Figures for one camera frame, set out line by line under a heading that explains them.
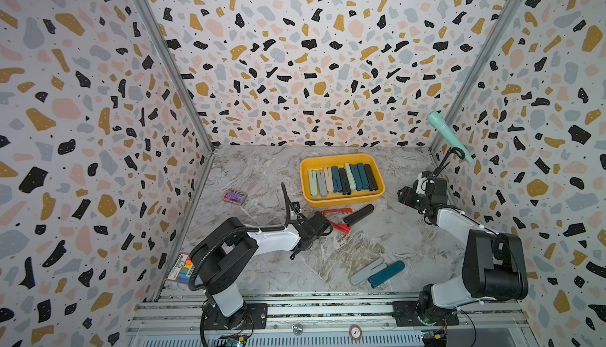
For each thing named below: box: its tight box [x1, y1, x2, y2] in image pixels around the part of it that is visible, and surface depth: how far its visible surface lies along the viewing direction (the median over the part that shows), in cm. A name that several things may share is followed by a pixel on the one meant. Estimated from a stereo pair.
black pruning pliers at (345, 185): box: [338, 167, 352, 195], surface depth 108 cm
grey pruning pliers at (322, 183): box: [316, 170, 328, 198], surface depth 108 cm
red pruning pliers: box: [320, 208, 354, 235], surface depth 96 cm
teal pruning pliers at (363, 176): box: [357, 162, 371, 191], surface depth 109 cm
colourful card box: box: [222, 189, 248, 206], surface depth 102 cm
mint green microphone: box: [426, 110, 475, 164], surface depth 85 cm
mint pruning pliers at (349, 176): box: [344, 162, 357, 191], surface depth 108 cm
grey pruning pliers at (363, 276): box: [350, 257, 388, 286], surface depth 83 cm
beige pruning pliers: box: [323, 166, 334, 194], surface depth 108 cm
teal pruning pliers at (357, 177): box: [349, 164, 363, 191], surface depth 109 cm
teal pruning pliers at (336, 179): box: [331, 165, 343, 194], surface depth 108 cm
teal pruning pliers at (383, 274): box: [367, 260, 406, 289], surface depth 83 cm
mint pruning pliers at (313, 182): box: [307, 169, 318, 197], surface depth 108 cm
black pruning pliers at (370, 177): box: [363, 163, 378, 192], surface depth 108 cm
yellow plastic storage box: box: [300, 152, 386, 208], surface depth 108 cm
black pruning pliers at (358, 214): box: [343, 204, 375, 227], surface depth 99 cm
